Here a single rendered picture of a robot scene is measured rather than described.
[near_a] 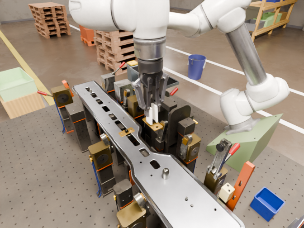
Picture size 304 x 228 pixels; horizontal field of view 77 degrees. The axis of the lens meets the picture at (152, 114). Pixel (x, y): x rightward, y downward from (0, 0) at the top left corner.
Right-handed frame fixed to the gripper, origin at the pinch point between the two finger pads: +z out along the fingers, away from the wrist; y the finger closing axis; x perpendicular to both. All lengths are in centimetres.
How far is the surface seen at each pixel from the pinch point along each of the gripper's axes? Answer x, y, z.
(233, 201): 28.8, -17.3, 31.8
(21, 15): -1032, -15, 68
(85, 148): -58, 17, 54
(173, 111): -8.7, -17.4, 11.0
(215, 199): 24.7, -11.3, 30.4
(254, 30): -286, -553, 88
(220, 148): 19.6, -14.9, 9.4
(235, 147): 18.9, -26.4, 16.4
